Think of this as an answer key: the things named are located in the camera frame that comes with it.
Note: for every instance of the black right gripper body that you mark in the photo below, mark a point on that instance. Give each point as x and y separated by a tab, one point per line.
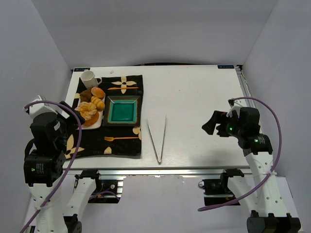
220	125

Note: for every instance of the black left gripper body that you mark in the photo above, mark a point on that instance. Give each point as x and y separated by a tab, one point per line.
70	114

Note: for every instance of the large orange swirl bread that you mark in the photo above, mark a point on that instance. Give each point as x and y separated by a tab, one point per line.
89	113

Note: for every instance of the silver metal tongs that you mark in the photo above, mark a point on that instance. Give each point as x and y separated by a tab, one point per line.
157	128

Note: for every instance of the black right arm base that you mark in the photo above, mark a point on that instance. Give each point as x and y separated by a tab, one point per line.
216	191

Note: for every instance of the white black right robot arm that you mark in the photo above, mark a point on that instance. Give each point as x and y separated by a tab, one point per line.
264	201

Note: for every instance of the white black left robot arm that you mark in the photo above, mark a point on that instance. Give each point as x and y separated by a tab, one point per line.
52	125

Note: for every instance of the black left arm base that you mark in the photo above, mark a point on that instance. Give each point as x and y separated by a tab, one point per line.
107	190

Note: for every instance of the brown chocolate bread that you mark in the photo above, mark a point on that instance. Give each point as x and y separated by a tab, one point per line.
86	95

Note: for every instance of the golden croissant bread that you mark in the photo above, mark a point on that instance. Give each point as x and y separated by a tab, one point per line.
100	105

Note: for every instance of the white rectangular tray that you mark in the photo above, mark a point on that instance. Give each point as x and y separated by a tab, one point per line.
97	124

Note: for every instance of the round glazed bun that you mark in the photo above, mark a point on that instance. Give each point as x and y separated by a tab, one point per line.
98	92

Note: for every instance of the white ceramic mug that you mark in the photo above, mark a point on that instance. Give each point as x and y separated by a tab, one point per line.
89	79

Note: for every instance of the orange fork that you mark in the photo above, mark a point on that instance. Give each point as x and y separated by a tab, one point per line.
111	139

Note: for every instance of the black floral placemat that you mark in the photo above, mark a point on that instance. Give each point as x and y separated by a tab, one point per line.
92	142

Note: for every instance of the orange knife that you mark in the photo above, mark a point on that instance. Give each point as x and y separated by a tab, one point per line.
122	88

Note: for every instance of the teal square plate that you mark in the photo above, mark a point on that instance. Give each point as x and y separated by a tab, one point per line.
121	111

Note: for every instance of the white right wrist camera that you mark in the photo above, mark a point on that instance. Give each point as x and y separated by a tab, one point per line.
233	106

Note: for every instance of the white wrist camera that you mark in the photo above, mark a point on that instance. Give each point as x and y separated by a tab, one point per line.
39	108
233	106

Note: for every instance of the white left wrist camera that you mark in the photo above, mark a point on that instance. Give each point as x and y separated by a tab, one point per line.
39	108

